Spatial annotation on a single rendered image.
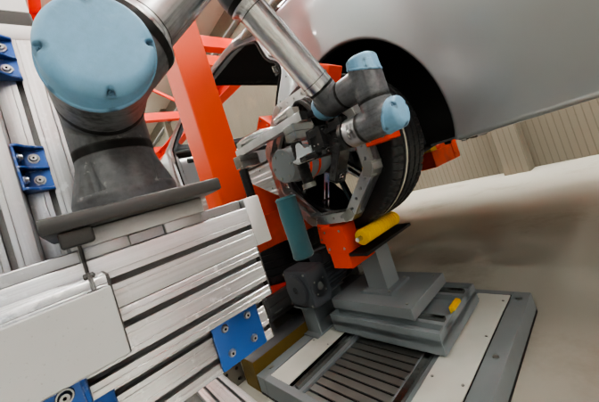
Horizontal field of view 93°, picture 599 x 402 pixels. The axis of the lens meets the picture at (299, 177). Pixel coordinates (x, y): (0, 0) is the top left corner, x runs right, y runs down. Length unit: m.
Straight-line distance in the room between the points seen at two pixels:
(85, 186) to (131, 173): 0.06
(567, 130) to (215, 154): 4.45
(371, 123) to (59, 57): 0.53
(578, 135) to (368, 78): 4.43
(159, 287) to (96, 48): 0.32
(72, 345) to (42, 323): 0.03
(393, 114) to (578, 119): 4.40
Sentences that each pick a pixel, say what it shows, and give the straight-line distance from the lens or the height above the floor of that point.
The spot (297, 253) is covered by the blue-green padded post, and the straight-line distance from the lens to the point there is 1.17.
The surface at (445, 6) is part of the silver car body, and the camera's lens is 1.20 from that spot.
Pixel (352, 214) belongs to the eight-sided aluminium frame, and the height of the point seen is 0.60.
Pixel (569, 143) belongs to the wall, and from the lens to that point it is 5.01.
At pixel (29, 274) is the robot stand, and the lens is 0.49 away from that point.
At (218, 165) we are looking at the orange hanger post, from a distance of 1.36.
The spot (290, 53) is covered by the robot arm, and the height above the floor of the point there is 1.07.
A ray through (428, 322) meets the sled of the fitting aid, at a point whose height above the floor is 0.17.
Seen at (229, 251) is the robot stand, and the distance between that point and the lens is 0.52.
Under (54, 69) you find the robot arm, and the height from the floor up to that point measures 0.96.
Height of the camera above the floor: 0.77
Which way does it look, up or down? 2 degrees up
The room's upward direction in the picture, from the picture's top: 18 degrees counter-clockwise
